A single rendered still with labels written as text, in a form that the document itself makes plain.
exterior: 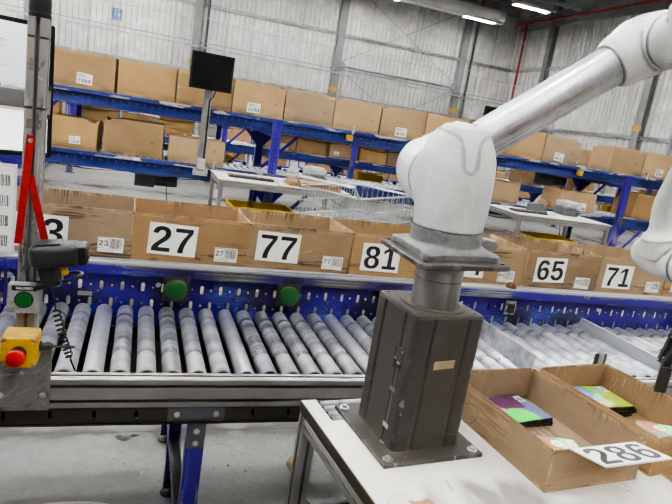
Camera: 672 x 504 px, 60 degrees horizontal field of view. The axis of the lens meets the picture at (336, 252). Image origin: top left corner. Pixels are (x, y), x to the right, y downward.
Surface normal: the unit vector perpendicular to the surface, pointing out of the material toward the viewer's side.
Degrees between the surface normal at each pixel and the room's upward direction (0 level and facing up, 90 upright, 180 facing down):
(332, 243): 90
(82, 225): 91
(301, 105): 90
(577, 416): 89
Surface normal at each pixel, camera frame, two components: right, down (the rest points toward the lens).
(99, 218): 0.31, 0.26
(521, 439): -0.91, -0.04
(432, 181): -0.76, 0.04
